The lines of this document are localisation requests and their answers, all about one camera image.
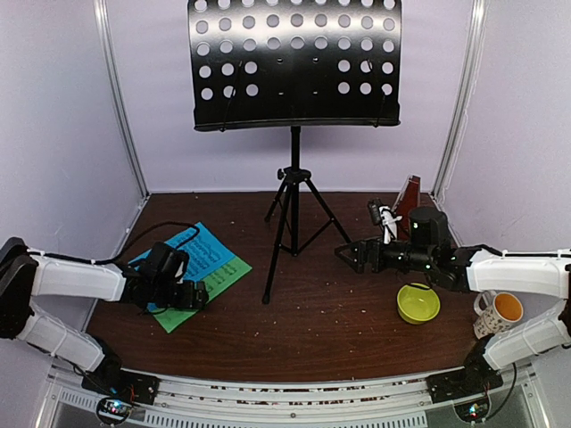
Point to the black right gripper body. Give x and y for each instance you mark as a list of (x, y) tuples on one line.
[(382, 263)]

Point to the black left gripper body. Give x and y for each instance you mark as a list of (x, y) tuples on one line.
[(168, 299)]

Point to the green sheet music page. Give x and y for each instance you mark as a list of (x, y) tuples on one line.
[(216, 283)]

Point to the blue sheet music page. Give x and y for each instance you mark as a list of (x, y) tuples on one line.
[(206, 254)]

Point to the black music stand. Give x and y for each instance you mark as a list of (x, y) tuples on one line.
[(266, 64)]

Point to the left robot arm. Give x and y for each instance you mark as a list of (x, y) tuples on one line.
[(27, 274)]

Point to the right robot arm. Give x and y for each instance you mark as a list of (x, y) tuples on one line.
[(477, 268)]

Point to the lime green bowl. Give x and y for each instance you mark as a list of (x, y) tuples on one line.
[(417, 303)]

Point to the wooden metronome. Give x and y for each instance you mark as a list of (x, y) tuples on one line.
[(408, 199)]

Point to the white patterned mug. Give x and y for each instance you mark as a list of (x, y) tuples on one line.
[(496, 312)]

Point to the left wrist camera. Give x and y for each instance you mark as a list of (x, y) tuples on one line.
[(168, 263)]

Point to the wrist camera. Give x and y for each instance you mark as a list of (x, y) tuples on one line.
[(168, 263), (382, 216)]

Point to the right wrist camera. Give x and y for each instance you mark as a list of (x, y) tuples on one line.
[(382, 216)]

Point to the front aluminium rail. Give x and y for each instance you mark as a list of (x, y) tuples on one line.
[(398, 401)]

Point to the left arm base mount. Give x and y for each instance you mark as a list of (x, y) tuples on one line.
[(122, 390)]

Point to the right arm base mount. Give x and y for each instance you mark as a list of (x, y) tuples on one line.
[(468, 388)]

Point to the right aluminium frame post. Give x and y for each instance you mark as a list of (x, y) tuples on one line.
[(467, 83)]

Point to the aluminium frame post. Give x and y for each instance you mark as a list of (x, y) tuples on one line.
[(105, 35), (467, 83)]

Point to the left aluminium frame post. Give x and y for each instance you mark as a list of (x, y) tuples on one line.
[(105, 35)]

